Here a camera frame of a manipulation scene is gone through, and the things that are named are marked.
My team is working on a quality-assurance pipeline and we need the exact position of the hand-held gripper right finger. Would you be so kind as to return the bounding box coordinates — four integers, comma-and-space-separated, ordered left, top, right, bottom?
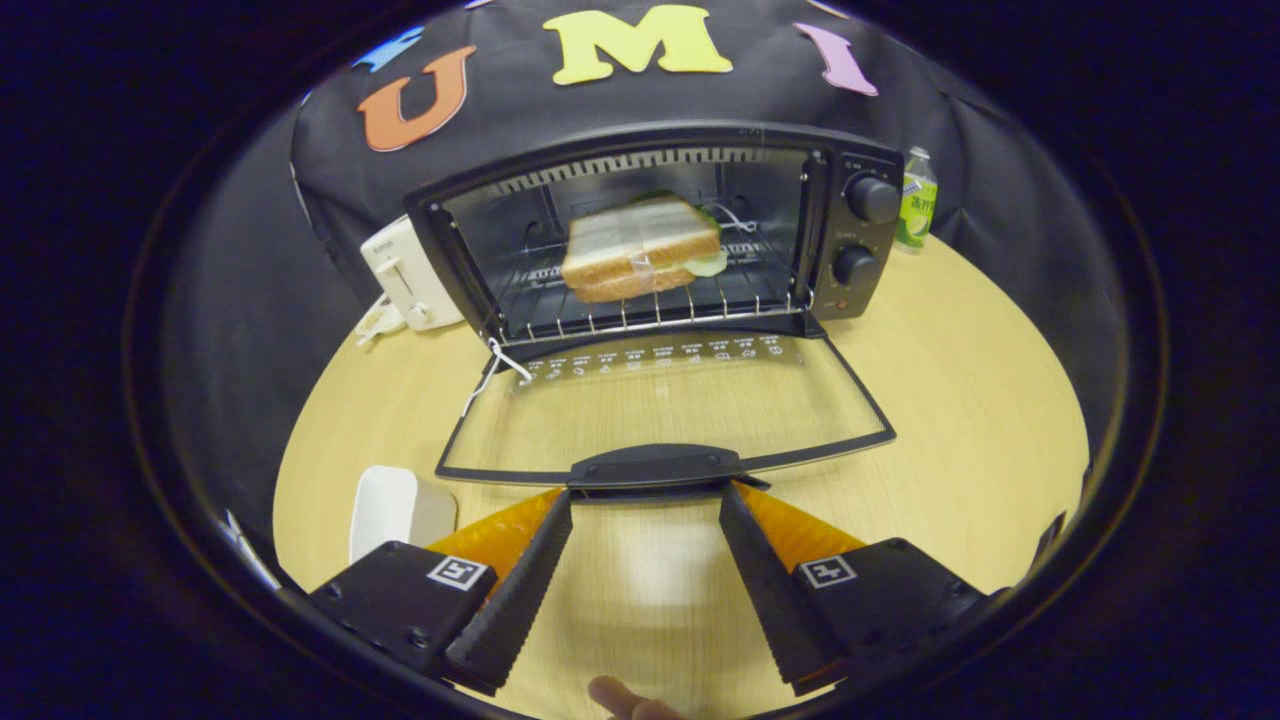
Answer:
718, 480, 991, 698

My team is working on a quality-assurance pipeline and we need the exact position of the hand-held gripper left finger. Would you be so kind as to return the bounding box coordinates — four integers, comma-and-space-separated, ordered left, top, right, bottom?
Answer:
308, 487, 576, 698

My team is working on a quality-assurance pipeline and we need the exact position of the toast sandwich with lettuce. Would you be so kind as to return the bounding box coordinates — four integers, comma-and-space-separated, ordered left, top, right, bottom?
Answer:
560, 192, 729, 304

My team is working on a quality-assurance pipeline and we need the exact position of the black toaster oven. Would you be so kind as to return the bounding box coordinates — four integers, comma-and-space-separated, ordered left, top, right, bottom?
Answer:
405, 120, 906, 501

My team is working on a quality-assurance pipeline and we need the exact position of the white pop-up toaster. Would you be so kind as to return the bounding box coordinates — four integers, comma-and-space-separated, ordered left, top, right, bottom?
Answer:
360, 215, 466, 333

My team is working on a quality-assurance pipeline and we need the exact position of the white rectangular plate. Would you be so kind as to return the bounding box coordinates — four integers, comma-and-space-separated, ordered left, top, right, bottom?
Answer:
348, 465, 459, 563

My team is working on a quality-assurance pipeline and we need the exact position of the white power plug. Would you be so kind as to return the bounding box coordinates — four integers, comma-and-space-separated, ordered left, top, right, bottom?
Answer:
355, 295, 406, 346

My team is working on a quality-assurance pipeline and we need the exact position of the green label drink bottle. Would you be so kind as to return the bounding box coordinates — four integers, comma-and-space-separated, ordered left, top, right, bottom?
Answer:
895, 147, 939, 251

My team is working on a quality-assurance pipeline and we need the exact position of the metal wire oven rack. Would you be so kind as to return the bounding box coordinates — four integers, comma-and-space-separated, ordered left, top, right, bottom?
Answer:
495, 255, 811, 341

